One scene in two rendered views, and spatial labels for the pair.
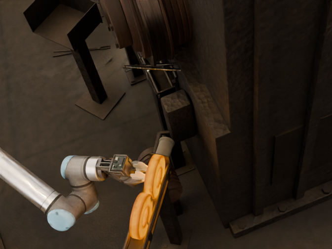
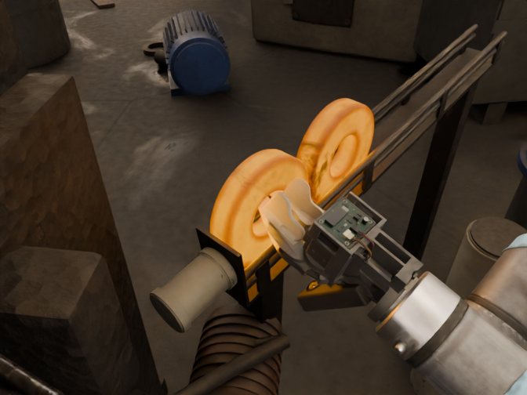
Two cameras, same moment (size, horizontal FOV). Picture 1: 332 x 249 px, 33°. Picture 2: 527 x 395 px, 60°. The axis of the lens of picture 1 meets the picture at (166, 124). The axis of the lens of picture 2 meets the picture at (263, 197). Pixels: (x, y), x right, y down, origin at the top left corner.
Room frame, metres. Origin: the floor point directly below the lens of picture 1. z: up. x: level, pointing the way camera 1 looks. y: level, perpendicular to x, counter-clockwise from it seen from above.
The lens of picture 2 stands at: (1.33, 0.20, 1.11)
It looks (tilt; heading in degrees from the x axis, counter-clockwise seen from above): 40 degrees down; 195
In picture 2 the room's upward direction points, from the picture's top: straight up
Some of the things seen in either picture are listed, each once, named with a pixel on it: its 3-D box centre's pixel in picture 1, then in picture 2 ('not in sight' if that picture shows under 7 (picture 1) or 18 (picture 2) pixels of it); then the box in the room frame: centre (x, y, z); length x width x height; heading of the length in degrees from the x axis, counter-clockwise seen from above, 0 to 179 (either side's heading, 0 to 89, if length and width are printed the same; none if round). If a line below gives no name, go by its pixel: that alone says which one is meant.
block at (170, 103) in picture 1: (180, 116); (68, 352); (1.13, -0.06, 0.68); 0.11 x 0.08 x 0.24; 98
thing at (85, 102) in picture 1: (80, 57); not in sight; (1.81, 0.33, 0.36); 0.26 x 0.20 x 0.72; 43
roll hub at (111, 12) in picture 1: (109, 8); not in sight; (1.35, 0.09, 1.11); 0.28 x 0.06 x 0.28; 8
